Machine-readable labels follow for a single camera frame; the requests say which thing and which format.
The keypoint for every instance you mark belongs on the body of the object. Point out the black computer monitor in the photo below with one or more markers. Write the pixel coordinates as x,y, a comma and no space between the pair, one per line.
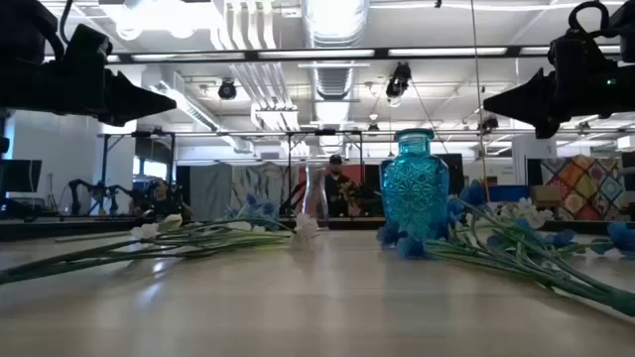
20,176

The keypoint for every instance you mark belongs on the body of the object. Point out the brown cardboard box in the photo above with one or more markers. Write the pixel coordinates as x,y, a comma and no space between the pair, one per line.
546,194

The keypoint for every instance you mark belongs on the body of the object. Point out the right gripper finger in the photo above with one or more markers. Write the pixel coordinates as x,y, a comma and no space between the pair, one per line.
526,104

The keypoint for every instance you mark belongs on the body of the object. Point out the blue patterned glass vase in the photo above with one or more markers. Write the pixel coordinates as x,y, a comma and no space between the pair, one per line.
414,188

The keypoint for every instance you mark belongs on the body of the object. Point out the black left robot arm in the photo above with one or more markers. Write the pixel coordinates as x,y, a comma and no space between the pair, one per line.
20,30

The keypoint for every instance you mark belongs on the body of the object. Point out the standing person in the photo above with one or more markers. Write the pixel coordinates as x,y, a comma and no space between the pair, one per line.
336,191

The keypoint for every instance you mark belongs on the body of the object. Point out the seated person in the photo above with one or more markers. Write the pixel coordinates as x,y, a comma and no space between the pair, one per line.
161,198

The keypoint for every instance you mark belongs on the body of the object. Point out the cream artificial tulip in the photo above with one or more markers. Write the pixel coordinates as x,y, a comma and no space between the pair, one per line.
171,221

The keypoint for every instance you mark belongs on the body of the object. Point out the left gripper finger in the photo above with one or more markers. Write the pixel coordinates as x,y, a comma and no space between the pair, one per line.
139,104

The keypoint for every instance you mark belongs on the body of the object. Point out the white artificial flower spray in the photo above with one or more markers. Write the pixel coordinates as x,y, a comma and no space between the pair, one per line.
526,213
144,231

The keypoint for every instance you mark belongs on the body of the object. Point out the colourful patchwork quilt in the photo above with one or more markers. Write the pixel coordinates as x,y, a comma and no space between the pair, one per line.
585,188

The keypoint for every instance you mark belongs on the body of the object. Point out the blue storage box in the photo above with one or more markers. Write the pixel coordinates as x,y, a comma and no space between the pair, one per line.
508,193

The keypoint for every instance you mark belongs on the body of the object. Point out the blue artificial flower spray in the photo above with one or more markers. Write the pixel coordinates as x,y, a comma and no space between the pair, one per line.
409,248
260,208

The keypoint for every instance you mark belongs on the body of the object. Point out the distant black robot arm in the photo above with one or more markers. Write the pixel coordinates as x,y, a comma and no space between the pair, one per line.
79,186

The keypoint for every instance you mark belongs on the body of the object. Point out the distant black rig frame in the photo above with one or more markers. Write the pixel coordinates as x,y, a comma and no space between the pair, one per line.
290,173

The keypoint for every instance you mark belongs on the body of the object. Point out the grey hanging curtain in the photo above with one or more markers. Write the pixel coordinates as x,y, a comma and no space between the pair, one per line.
213,191

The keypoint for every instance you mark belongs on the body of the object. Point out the black overhead light bar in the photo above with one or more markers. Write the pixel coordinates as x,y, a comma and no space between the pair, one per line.
317,53

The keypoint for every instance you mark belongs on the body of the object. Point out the black ceiling spotlight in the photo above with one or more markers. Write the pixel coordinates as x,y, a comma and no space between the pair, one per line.
399,79
227,90

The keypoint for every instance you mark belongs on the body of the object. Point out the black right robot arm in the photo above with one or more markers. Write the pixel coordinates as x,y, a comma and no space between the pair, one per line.
625,20

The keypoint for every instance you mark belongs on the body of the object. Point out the dark flower bouquet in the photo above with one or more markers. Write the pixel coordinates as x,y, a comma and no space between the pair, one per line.
357,192

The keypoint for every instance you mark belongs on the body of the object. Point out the clear glass vase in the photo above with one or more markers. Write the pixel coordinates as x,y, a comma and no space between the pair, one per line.
315,198

